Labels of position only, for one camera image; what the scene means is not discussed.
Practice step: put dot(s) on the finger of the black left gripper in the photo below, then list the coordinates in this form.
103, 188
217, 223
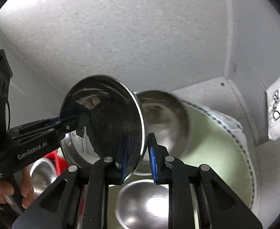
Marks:
33, 128
66, 125

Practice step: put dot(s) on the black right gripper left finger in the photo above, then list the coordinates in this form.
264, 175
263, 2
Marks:
78, 198

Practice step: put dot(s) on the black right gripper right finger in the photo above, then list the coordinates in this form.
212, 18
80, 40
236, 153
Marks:
197, 191

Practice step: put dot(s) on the medium steel bowl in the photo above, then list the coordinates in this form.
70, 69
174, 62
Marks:
168, 118
114, 111

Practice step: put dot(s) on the small steel bowl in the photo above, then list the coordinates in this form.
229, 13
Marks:
143, 204

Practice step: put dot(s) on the person's left hand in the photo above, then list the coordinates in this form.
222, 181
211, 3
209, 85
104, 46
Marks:
26, 188

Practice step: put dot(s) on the red plastic tray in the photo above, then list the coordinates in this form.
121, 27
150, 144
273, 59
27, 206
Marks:
58, 160

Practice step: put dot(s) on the large steel bowl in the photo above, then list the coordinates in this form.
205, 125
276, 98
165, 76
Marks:
43, 174

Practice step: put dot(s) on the green round tablecloth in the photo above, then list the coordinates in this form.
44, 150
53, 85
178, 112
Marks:
219, 142

